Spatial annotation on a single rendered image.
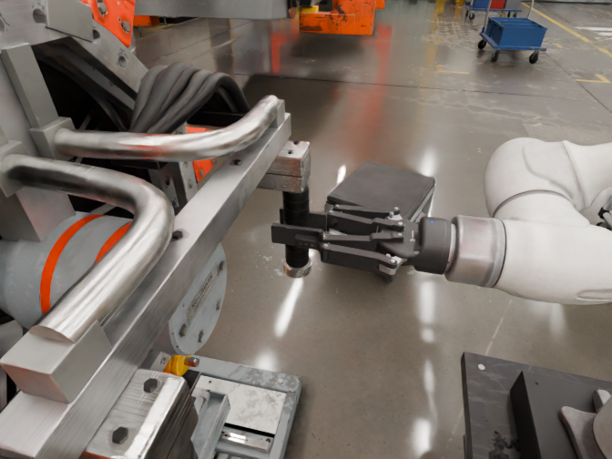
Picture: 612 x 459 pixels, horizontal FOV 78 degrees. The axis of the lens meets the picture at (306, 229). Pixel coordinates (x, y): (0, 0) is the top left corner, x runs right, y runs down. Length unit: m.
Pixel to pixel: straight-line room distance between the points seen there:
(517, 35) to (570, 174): 5.14
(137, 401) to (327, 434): 1.05
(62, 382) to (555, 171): 0.58
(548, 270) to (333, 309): 1.11
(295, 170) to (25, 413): 0.35
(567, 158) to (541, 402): 0.55
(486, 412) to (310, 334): 0.67
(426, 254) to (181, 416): 0.35
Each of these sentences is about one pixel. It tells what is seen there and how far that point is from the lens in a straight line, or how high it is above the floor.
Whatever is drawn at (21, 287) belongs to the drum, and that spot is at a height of 0.89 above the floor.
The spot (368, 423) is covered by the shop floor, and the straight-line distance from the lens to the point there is 1.29.
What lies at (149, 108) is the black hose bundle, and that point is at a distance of 0.44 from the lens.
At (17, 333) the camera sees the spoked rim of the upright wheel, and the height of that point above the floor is 0.76.
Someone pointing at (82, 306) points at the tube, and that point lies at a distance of 0.21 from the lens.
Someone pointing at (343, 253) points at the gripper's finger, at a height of 0.84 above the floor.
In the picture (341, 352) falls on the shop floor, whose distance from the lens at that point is 1.41.
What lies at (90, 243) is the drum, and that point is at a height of 0.92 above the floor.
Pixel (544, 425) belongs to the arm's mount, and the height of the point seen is 0.39.
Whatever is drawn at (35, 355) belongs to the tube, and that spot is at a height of 1.00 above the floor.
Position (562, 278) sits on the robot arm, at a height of 0.85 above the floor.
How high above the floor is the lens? 1.15
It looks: 37 degrees down
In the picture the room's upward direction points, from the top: straight up
